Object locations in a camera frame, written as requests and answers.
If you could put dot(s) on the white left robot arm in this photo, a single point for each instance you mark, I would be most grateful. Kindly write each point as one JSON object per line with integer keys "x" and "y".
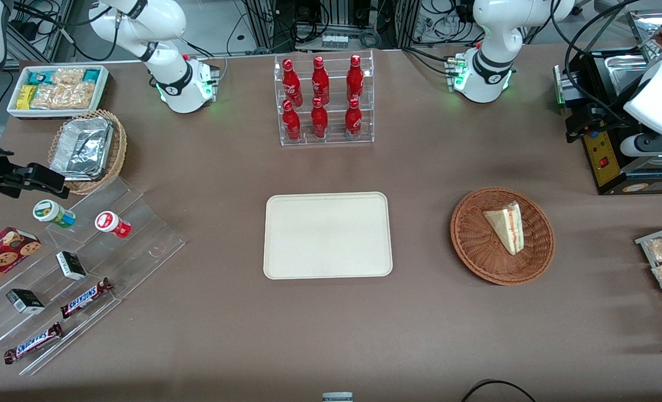
{"x": 493, "y": 33}

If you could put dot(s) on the steel warmer pan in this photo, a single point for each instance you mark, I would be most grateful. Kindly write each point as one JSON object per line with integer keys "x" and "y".
{"x": 624, "y": 72}

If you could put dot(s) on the small black white box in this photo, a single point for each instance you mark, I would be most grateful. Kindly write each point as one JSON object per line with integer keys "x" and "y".
{"x": 25, "y": 301}
{"x": 71, "y": 265}

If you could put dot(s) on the tray of wrapped pastries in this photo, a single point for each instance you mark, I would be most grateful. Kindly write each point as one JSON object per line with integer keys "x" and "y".
{"x": 646, "y": 241}

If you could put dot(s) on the green lidded snack cup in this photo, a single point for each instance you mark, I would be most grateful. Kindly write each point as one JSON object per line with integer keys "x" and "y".
{"x": 51, "y": 212}

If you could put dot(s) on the red plaid cookie box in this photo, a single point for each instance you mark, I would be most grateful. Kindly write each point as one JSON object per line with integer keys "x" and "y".
{"x": 1, "y": 259}

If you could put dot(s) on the triangular sandwich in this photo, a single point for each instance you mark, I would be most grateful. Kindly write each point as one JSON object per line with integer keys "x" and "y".
{"x": 506, "y": 226}

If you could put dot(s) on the large brown wicker basket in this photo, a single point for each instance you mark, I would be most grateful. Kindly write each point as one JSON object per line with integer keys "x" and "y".
{"x": 476, "y": 245}

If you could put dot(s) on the teal snack packet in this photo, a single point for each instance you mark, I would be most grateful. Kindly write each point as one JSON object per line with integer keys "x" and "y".
{"x": 38, "y": 77}
{"x": 91, "y": 75}

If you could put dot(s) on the small tan wicker basket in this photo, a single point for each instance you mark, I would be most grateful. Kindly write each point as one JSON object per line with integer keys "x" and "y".
{"x": 117, "y": 151}

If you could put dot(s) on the beige plastic tray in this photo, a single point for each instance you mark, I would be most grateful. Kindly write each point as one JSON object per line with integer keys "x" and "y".
{"x": 325, "y": 234}

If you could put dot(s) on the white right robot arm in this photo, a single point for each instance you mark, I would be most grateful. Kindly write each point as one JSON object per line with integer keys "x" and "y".
{"x": 168, "y": 22}

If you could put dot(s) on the clear acrylic bottle rack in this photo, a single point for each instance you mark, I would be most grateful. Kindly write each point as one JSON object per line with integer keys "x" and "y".
{"x": 333, "y": 139}

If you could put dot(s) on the white plastic snack bin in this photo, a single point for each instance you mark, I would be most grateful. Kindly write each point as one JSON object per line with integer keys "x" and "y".
{"x": 103, "y": 92}

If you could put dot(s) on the red lidded snack cup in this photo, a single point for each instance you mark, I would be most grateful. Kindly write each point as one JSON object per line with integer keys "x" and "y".
{"x": 110, "y": 223}

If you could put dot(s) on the small grey device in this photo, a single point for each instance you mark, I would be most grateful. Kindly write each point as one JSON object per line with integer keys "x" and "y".
{"x": 337, "y": 397}

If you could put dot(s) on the stacked aluminium foil trays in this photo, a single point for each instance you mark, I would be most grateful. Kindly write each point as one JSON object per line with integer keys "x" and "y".
{"x": 82, "y": 148}

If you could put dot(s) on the Snickers chocolate bar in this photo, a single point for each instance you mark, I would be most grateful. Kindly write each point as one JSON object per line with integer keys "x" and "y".
{"x": 85, "y": 298}
{"x": 32, "y": 343}

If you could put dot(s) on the yellow snack packet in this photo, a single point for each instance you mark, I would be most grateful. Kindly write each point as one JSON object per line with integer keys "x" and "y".
{"x": 27, "y": 96}

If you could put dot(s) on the clear bag of crackers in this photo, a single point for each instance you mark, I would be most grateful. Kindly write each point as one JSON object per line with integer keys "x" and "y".
{"x": 65, "y": 96}
{"x": 68, "y": 75}

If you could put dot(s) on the black food warmer machine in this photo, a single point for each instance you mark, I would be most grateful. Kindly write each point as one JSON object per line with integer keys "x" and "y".
{"x": 601, "y": 162}

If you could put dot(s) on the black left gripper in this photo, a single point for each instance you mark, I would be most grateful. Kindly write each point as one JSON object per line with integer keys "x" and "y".
{"x": 594, "y": 118}

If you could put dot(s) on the red cola bottle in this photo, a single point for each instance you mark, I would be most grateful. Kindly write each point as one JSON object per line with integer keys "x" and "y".
{"x": 353, "y": 120}
{"x": 291, "y": 124}
{"x": 319, "y": 121}
{"x": 292, "y": 84}
{"x": 355, "y": 81}
{"x": 320, "y": 82}

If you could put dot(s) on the clear acrylic stepped shelf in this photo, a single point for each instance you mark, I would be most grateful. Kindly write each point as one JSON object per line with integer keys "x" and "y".
{"x": 141, "y": 229}

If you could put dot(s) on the white power strip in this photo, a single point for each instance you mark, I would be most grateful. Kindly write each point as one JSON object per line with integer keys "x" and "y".
{"x": 335, "y": 41}

